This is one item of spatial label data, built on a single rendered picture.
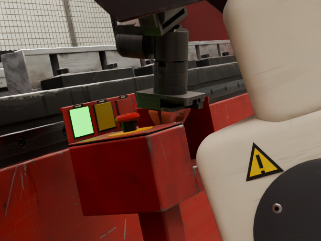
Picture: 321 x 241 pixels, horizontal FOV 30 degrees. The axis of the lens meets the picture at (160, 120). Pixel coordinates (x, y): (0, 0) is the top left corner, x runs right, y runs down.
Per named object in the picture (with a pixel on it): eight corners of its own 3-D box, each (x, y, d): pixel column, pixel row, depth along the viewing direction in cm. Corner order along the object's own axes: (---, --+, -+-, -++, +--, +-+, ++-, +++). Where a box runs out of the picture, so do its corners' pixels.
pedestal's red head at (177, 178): (163, 212, 86) (138, 92, 85) (82, 217, 95) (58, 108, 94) (225, 180, 103) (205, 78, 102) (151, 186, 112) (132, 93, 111)
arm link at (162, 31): (151, 5, 90) (181, -17, 95) (95, 3, 96) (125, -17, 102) (168, 74, 96) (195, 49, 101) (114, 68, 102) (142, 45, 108)
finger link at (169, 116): (156, 141, 107) (157, 90, 105) (190, 147, 104) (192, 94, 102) (135, 149, 102) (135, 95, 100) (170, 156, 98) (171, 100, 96)
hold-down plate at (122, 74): (63, 89, 118) (60, 74, 118) (42, 93, 121) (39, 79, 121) (134, 78, 145) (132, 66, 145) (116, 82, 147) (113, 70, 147)
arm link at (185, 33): (176, 25, 94) (195, 24, 98) (141, 23, 98) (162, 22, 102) (175, 69, 95) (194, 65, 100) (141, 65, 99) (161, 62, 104)
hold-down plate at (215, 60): (209, 67, 189) (207, 57, 189) (194, 70, 192) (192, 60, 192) (239, 62, 216) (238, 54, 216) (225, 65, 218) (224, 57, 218)
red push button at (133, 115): (133, 136, 91) (129, 113, 91) (113, 139, 93) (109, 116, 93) (148, 132, 94) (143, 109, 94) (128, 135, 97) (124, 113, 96)
